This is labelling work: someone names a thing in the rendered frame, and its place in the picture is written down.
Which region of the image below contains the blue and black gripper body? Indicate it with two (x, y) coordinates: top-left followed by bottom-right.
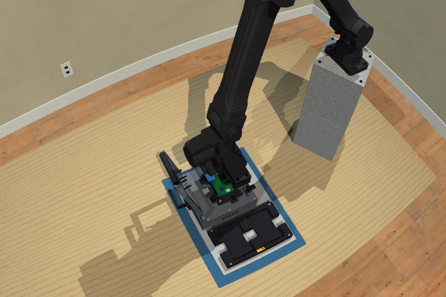
(200, 149), (247, 176)

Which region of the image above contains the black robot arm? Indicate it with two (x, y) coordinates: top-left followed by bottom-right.
(183, 0), (374, 189)

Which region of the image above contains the green circuit board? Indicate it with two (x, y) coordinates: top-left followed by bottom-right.
(212, 171), (234, 196)

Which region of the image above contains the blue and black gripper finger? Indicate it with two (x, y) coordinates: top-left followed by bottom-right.
(204, 174), (216, 184)

